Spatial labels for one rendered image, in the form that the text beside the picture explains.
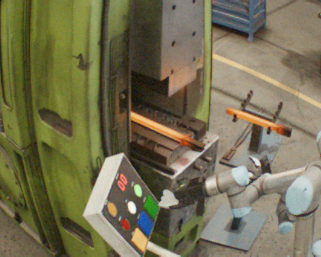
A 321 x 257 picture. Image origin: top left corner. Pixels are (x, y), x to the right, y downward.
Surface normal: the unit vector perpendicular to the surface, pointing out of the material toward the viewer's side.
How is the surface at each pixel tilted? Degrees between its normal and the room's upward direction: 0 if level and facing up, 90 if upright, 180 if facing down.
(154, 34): 90
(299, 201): 83
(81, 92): 89
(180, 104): 90
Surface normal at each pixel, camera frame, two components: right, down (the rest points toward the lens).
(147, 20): -0.60, 0.46
